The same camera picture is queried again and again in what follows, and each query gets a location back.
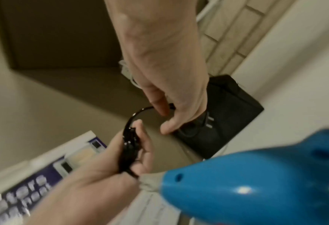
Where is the person's left forearm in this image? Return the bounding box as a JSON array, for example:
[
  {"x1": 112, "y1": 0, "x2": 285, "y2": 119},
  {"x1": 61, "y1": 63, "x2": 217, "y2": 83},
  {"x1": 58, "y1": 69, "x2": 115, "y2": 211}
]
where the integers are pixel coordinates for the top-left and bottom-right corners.
[{"x1": 25, "y1": 178, "x2": 126, "y2": 225}]

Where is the white purple safety poster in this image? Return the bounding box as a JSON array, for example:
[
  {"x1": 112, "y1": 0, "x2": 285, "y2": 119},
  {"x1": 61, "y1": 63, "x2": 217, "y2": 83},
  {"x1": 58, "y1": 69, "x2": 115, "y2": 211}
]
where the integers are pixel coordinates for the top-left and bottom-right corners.
[{"x1": 0, "y1": 130, "x2": 109, "y2": 225}]

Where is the person's right hand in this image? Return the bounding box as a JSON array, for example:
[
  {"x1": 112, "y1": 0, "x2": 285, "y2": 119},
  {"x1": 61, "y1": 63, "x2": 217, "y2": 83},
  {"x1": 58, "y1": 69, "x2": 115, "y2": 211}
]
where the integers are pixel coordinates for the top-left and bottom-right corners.
[{"x1": 111, "y1": 19, "x2": 210, "y2": 135}]

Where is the person's left hand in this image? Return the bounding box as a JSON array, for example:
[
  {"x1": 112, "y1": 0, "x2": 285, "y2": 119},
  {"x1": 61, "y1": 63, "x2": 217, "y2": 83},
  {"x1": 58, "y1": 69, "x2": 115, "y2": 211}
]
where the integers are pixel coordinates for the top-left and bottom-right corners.
[{"x1": 66, "y1": 119, "x2": 154, "y2": 218}]

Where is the blue white hair dryer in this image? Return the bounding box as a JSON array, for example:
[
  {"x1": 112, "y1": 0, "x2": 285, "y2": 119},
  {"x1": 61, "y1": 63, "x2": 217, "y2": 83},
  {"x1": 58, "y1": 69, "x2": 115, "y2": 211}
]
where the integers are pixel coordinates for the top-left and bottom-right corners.
[{"x1": 139, "y1": 128, "x2": 329, "y2": 225}]

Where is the black fabric bag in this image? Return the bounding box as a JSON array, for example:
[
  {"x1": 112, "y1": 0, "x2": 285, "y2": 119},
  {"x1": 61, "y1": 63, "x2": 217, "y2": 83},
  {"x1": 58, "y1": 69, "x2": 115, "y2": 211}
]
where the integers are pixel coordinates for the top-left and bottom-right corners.
[{"x1": 172, "y1": 74, "x2": 265, "y2": 160}]

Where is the black hair dryer cord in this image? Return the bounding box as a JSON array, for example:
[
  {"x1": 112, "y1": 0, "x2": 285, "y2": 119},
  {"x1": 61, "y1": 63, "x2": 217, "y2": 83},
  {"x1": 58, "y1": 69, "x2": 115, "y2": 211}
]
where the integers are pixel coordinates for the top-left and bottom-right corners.
[{"x1": 119, "y1": 103, "x2": 216, "y2": 179}]

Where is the person's right forearm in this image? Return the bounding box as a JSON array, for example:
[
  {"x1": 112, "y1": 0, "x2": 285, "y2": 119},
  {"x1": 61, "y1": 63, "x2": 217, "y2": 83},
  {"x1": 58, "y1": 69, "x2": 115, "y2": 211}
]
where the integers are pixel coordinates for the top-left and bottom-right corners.
[{"x1": 104, "y1": 0, "x2": 199, "y2": 25}]

